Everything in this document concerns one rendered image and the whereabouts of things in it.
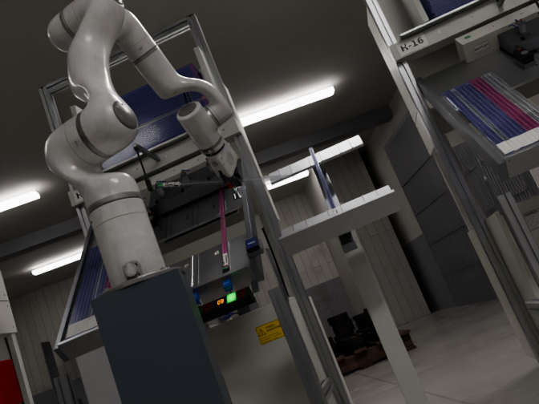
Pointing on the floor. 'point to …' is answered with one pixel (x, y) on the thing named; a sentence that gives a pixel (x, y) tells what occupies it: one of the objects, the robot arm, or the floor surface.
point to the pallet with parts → (358, 341)
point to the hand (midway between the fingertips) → (236, 179)
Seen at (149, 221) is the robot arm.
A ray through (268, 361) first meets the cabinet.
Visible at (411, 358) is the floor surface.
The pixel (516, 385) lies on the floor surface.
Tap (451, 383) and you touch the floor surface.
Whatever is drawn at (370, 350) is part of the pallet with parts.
